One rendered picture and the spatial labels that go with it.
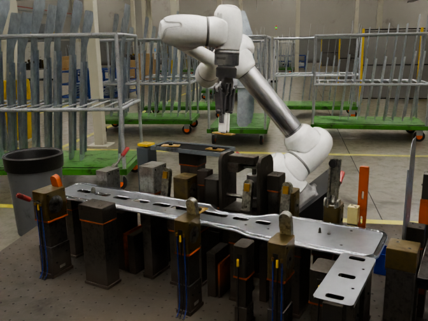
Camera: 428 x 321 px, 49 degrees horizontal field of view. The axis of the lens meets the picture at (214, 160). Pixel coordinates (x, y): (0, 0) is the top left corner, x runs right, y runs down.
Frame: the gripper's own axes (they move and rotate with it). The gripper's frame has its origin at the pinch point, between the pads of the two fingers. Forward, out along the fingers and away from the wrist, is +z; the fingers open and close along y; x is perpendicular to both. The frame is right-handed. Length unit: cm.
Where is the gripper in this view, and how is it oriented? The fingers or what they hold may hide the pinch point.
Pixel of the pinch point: (223, 122)
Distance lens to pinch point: 175.0
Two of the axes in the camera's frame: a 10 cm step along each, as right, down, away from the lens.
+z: -0.4, 9.8, 2.1
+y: -5.3, 1.6, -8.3
